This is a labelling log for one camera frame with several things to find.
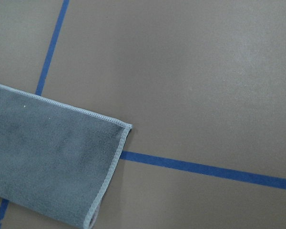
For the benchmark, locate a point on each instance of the pink towel with grey back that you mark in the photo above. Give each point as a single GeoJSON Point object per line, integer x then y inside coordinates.
{"type": "Point", "coordinates": [57, 159]}

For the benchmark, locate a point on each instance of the blue tape line lengthwise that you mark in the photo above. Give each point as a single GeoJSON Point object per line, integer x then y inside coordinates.
{"type": "Point", "coordinates": [42, 78]}

